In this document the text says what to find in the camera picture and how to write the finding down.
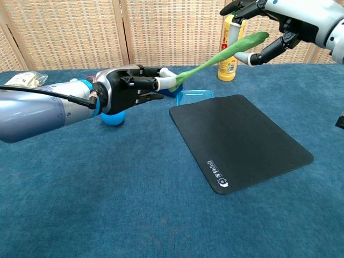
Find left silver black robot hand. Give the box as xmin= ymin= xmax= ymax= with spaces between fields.
xmin=94 ymin=65 xmax=178 ymax=116

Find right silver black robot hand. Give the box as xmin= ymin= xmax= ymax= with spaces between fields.
xmin=219 ymin=0 xmax=344 ymax=67

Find green pea pod toy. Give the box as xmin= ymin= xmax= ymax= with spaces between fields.
xmin=169 ymin=31 xmax=269 ymax=94

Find blue ball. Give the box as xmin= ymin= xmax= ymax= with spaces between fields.
xmin=99 ymin=109 xmax=127 ymax=127

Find dark blue printed box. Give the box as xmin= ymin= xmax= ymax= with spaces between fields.
xmin=158 ymin=82 xmax=185 ymax=99

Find clear blue plastic container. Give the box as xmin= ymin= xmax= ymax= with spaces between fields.
xmin=175 ymin=89 xmax=215 ymax=107

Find woven bamboo folding screen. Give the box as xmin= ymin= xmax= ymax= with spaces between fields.
xmin=0 ymin=0 xmax=344 ymax=73

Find yellow bottle green cap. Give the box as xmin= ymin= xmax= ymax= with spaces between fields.
xmin=217 ymin=13 xmax=247 ymax=82

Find clear bag of snacks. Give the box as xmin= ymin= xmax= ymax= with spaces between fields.
xmin=4 ymin=71 xmax=49 ymax=88

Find blue carpet table cover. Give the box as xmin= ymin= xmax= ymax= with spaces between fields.
xmin=0 ymin=63 xmax=344 ymax=258

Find black mouse pad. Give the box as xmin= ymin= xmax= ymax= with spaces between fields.
xmin=169 ymin=94 xmax=314 ymax=196

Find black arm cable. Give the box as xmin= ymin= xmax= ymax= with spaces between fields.
xmin=0 ymin=84 xmax=98 ymax=110

